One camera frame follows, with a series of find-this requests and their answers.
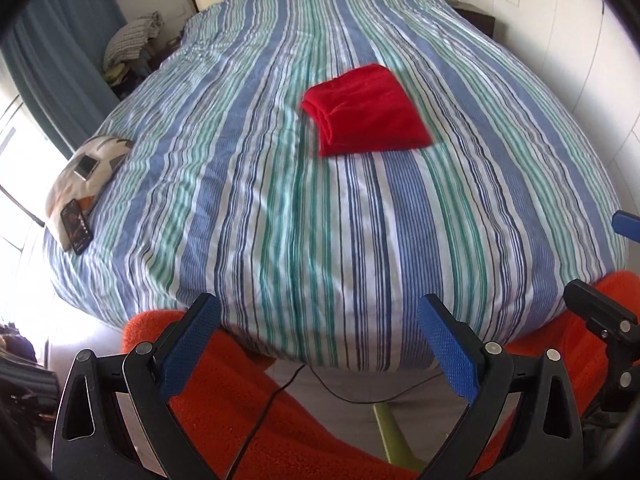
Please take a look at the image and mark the dark wooden nightstand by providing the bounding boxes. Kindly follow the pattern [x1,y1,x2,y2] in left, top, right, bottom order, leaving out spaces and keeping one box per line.
[452,1,497,41]

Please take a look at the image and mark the orange fleece blanket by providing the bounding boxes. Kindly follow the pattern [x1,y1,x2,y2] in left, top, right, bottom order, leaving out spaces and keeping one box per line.
[120,270,640,480]

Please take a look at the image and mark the pile of checked clothes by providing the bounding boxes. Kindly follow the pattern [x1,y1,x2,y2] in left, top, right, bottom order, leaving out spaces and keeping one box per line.
[102,11,166,78]

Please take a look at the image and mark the black cable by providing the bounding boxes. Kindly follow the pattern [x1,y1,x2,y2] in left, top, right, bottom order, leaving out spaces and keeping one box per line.
[227,362,441,480]

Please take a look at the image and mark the white wardrobe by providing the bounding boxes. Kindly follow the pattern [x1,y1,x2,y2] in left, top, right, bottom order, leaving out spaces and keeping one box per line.
[492,0,640,211]

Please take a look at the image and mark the green chair leg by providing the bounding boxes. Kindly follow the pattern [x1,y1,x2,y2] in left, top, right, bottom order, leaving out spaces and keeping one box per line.
[372,402,426,473]

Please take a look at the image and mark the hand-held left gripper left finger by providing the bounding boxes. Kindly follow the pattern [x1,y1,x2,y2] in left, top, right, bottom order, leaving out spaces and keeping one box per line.
[50,291,222,480]

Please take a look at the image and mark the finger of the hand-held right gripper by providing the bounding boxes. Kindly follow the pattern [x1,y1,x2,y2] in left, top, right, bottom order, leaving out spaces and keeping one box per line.
[611,210,640,237]
[563,278,640,413]

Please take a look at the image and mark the black smartphone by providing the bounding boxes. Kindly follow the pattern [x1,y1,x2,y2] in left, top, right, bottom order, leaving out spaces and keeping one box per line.
[60,199,95,255]

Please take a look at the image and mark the striped bedspread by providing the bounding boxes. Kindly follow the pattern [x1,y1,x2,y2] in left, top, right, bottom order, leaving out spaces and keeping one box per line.
[42,0,630,373]

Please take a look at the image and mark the printed cushion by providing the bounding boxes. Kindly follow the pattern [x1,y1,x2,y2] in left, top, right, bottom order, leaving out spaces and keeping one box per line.
[44,134,136,252]

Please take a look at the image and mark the dark cloth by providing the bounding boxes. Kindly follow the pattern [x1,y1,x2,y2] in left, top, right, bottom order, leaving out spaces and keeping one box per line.
[0,322,58,416]

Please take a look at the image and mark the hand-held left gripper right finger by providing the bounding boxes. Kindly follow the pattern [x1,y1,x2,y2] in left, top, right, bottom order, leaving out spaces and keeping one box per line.
[418,293,584,480]

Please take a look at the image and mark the blue curtain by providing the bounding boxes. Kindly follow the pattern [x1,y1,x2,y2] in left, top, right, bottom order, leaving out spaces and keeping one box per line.
[0,0,128,158]

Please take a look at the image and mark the red shirt with white print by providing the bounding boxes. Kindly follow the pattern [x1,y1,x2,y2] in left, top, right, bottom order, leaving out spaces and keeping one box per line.
[300,63,435,158]

